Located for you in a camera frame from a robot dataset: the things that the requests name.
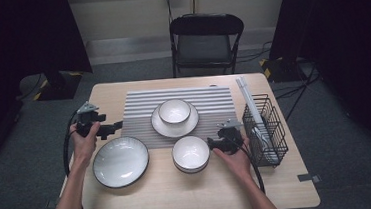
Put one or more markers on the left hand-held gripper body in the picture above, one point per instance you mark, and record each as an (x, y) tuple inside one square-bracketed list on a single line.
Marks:
[(90, 125)]

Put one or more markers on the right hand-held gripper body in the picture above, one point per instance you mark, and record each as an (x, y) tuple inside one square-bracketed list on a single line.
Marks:
[(230, 139)]

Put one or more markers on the white plate black rim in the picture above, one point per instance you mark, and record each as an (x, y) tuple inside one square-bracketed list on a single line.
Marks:
[(121, 163), (175, 130)]

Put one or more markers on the white bowl black rim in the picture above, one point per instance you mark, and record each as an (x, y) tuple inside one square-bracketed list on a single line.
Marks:
[(190, 152), (174, 111), (192, 171)]

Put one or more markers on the person's left hand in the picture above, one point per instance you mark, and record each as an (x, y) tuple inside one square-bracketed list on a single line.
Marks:
[(83, 147)]

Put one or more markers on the person's right hand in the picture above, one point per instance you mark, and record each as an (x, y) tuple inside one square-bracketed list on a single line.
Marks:
[(238, 164)]

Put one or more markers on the striped woven placemat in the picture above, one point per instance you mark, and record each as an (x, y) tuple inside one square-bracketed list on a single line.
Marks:
[(214, 109)]

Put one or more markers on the bundle of white chopsticks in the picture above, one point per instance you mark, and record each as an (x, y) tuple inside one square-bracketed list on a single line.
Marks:
[(248, 96)]

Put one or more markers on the black stand base yellow tape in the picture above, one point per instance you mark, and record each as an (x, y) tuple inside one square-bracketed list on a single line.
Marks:
[(281, 72), (58, 89)]

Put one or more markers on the grey tape piece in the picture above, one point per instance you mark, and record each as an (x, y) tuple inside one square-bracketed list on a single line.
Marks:
[(308, 177), (51, 204)]

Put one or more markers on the black curtain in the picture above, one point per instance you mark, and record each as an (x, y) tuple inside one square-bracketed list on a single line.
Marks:
[(17, 37), (352, 38)]

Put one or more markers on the black folding chair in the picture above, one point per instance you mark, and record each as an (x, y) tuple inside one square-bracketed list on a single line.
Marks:
[(205, 24)]

